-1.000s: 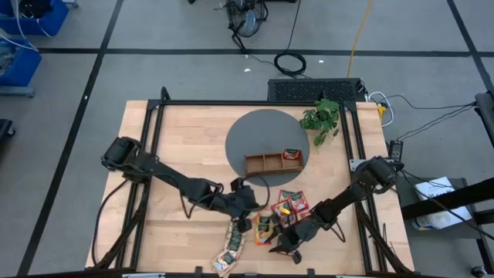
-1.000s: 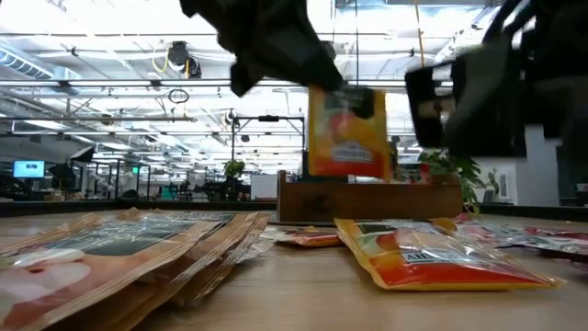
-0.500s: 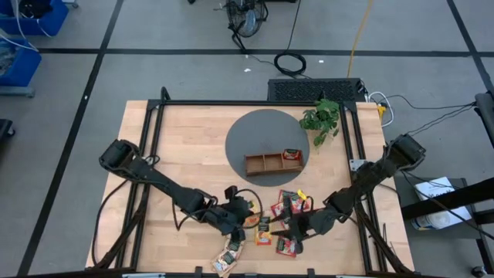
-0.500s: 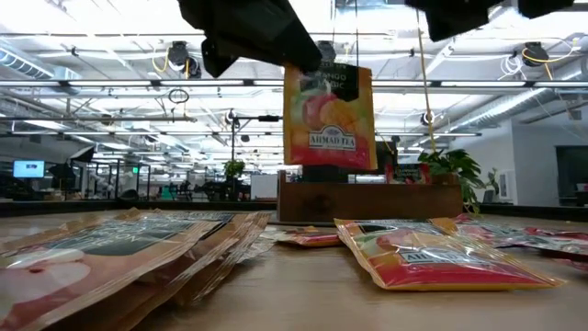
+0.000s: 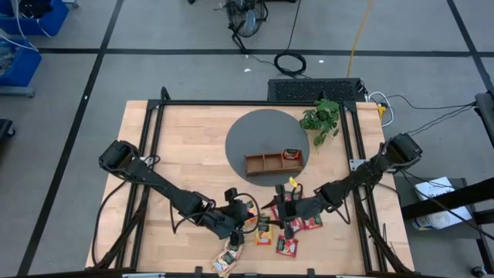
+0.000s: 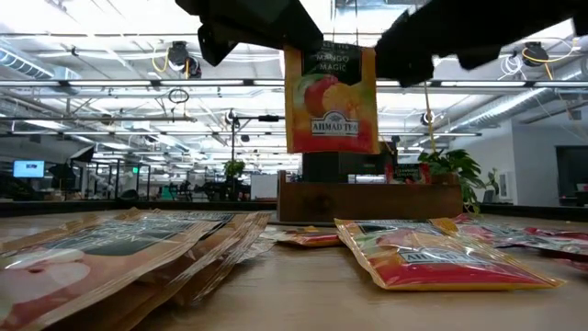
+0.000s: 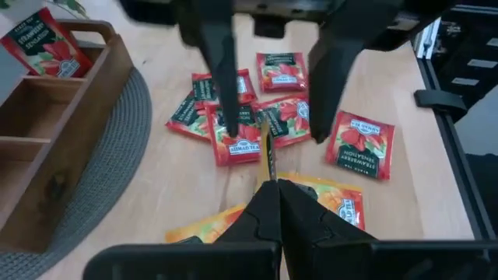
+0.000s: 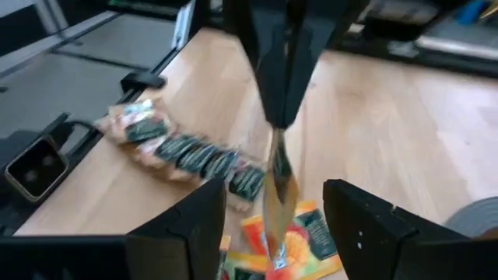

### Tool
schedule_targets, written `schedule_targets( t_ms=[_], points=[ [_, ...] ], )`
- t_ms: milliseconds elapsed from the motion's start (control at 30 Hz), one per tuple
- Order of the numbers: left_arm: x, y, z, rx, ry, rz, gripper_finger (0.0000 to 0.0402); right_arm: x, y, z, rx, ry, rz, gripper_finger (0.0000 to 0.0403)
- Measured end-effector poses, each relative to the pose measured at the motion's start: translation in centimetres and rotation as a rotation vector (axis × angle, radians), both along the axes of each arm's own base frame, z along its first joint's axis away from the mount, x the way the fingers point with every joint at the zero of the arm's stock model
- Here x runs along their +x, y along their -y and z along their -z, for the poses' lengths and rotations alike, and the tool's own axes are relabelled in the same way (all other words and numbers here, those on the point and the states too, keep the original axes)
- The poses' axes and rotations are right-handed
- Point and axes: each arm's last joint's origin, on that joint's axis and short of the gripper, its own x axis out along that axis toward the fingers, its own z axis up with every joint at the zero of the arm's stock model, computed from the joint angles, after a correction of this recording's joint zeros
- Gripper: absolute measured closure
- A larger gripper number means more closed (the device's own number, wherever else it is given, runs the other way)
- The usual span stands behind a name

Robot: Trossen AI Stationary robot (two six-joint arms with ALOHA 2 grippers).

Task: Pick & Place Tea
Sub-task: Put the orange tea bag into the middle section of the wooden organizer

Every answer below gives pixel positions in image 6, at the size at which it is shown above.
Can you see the white panel board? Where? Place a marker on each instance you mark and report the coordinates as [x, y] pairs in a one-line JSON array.
[[261, 186]]

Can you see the black cabinet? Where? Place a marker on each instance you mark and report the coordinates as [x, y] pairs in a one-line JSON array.
[[349, 165]]

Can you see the distant black rig frame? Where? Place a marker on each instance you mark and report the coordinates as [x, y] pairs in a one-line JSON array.
[[268, 118]]

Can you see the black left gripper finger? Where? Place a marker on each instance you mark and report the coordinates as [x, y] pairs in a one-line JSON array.
[[275, 37]]

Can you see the black aluminium table frame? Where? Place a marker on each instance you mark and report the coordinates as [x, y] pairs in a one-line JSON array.
[[138, 205]]

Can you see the green potted plant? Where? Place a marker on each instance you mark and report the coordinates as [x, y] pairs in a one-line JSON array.
[[452, 167]]

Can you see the wooden tea organizer box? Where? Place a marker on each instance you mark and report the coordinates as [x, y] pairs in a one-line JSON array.
[[367, 202]]

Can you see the silver ventilation duct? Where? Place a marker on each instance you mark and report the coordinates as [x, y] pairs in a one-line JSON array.
[[32, 66], [505, 108]]

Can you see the lit computer monitor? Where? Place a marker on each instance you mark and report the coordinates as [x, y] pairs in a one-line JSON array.
[[28, 168]]

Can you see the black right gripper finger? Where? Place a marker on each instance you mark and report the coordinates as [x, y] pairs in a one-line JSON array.
[[480, 57], [404, 50]]

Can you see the distant green plant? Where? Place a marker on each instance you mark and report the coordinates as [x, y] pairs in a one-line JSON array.
[[234, 168]]

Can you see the orange mango tea packet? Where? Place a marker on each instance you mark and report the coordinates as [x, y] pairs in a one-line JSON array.
[[308, 237], [432, 257], [331, 115]]

